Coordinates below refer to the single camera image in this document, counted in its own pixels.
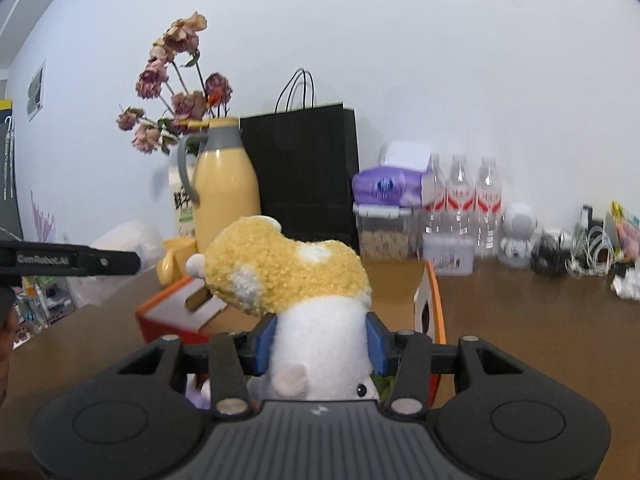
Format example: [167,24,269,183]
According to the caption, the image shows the dark door with yellow top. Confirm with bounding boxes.
[0,100,24,242]

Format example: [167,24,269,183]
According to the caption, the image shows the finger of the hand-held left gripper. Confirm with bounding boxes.
[92,246,142,276]

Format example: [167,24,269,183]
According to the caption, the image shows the white printed tin box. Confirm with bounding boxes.
[421,235,475,276]

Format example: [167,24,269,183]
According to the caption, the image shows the tangled white cables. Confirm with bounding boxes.
[565,225,620,279]

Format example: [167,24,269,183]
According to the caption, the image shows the colourful snack packet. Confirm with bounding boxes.
[607,201,640,263]

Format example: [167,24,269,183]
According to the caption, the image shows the dried pink flowers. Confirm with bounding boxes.
[116,11,234,156]

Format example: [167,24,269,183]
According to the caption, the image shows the orange cardboard box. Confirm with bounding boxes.
[135,260,447,411]

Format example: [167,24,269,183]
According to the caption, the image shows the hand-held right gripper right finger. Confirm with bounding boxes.
[365,311,523,416]

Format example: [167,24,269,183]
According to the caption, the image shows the yellow mug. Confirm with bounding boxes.
[156,237,202,289]

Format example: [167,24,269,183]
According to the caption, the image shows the black charger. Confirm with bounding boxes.
[580,204,606,241]

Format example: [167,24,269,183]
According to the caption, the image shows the framed wall picture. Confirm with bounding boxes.
[26,59,47,122]

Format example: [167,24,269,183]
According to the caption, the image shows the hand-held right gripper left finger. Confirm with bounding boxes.
[117,312,278,420]

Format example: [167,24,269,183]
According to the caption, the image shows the clear water bottle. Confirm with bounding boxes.
[475,156,503,259]
[446,154,477,241]
[421,154,448,241]

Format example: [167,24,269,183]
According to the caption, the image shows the yellow and white plush toy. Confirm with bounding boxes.
[186,215,382,402]

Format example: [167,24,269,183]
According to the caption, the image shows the clear food container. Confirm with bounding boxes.
[353,202,419,262]

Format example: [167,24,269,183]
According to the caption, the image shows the black paper bag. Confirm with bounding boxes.
[239,67,362,255]

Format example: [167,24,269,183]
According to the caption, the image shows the purple wall decal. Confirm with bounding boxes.
[30,190,57,244]

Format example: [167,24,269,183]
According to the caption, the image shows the white robot toy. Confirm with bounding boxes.
[497,203,542,267]

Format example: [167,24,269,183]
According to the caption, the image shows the white milk carton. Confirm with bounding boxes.
[167,160,199,239]

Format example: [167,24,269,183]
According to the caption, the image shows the purple tissue pack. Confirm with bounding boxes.
[351,141,436,209]

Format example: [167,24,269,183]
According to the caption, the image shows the yellow thermos jug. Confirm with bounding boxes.
[177,117,263,254]

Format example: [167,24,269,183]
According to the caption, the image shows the white plastic bag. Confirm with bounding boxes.
[67,220,167,308]

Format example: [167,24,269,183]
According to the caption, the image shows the storage cart with bottles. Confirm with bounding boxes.
[12,277,77,338]

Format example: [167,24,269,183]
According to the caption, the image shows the crumpled white paper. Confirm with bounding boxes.
[611,267,640,302]

